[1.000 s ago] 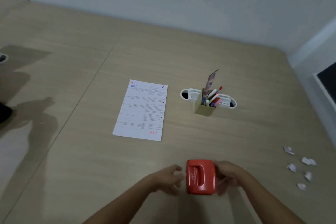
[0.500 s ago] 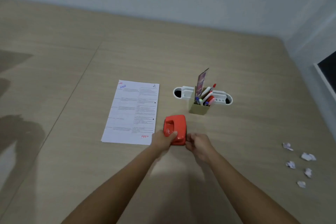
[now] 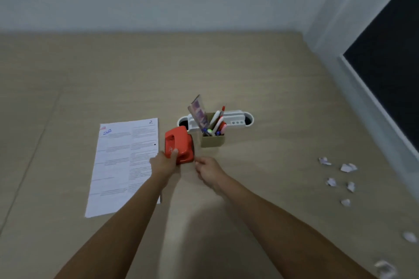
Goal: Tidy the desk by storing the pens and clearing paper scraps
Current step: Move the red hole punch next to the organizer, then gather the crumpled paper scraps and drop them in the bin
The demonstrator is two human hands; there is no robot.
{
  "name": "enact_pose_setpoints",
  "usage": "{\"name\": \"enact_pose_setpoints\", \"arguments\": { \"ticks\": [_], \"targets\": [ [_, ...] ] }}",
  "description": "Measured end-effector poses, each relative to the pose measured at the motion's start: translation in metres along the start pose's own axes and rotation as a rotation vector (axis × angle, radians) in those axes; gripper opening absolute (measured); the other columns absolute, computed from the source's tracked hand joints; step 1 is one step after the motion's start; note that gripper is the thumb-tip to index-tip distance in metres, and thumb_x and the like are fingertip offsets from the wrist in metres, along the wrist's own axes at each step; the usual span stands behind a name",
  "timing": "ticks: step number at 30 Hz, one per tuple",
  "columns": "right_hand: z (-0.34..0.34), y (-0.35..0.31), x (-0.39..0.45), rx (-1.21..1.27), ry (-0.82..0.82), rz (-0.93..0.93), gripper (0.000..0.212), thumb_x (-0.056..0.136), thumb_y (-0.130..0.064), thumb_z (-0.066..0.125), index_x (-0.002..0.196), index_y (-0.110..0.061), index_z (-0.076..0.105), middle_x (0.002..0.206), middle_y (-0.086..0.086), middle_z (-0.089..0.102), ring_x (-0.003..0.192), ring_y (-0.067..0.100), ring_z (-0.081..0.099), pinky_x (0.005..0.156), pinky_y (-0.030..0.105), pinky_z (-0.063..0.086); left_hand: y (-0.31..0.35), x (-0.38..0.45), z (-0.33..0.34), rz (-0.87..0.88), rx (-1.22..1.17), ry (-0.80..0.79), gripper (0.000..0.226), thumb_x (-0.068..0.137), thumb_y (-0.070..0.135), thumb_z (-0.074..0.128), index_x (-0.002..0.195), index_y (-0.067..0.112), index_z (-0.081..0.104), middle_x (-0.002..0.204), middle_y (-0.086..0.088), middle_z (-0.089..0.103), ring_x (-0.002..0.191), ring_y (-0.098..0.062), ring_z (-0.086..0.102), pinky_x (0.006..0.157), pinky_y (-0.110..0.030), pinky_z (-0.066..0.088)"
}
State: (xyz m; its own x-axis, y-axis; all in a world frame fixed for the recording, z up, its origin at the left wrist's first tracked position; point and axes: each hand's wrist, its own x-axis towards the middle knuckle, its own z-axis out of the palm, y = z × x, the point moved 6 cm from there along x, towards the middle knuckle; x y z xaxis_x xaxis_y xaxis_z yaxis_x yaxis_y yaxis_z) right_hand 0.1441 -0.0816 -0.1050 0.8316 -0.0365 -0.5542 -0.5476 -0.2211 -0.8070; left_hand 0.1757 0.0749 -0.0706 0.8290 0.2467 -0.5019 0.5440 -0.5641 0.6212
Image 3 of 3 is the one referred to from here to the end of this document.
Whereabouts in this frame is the person's right hand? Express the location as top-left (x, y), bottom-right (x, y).
top-left (194, 157), bottom-right (227, 192)

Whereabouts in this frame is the person's left hand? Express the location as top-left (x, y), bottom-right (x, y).
top-left (149, 149), bottom-right (181, 185)

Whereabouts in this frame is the red hole punch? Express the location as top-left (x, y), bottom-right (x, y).
top-left (164, 126), bottom-right (195, 165)

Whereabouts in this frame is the person's right forearm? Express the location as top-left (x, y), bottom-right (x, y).
top-left (211, 174), bottom-right (377, 279)

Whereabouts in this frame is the person's left forearm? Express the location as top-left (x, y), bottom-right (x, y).
top-left (54, 176), bottom-right (171, 279)

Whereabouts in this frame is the beige pen holder box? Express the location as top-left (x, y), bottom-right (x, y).
top-left (200, 112), bottom-right (226, 148)

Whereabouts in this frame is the white pen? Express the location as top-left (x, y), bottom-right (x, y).
top-left (208, 110), bottom-right (221, 131)

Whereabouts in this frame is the clear plastic ruler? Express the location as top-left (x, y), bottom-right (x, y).
top-left (187, 94), bottom-right (210, 132)

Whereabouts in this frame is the printed white paper sheet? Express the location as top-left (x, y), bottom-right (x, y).
top-left (85, 118), bottom-right (161, 218)

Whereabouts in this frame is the red pen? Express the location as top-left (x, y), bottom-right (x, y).
top-left (214, 106), bottom-right (226, 132)

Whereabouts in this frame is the pile of crumpled paper scraps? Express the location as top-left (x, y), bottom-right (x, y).
top-left (318, 157), bottom-right (419, 279)

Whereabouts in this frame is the dark window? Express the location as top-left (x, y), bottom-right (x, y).
top-left (343, 0), bottom-right (419, 153)

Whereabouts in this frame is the white cable grommet cover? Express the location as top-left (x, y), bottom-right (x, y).
top-left (177, 110), bottom-right (254, 133)

